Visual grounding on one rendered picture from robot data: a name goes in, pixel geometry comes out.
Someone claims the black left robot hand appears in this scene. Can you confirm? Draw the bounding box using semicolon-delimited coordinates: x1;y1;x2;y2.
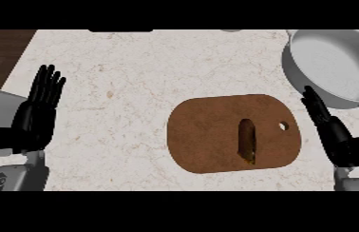
0;64;68;155

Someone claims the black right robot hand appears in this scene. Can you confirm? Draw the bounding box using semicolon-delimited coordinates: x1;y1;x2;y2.
300;85;359;169

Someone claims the white pot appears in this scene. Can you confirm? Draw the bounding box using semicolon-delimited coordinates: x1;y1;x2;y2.
282;29;359;110

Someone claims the brown wooden cutting board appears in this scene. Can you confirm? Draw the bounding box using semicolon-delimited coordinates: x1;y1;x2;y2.
166;93;303;175

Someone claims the dark brown wooden panel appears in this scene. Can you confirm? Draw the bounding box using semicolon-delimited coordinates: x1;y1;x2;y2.
0;29;39;88

